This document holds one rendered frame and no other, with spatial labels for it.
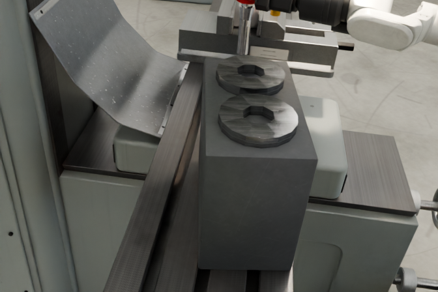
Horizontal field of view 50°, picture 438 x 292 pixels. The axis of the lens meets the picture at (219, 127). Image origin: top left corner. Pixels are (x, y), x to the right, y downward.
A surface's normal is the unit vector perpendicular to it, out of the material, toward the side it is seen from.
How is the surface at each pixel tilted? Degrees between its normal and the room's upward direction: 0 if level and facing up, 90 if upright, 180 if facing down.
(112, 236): 90
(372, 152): 0
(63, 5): 63
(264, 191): 90
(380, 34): 114
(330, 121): 0
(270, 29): 90
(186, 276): 0
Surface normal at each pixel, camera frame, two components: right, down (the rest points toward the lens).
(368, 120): 0.07, -0.81
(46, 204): 0.66, 0.46
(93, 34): 0.91, -0.26
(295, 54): -0.12, 0.57
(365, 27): -0.36, 0.81
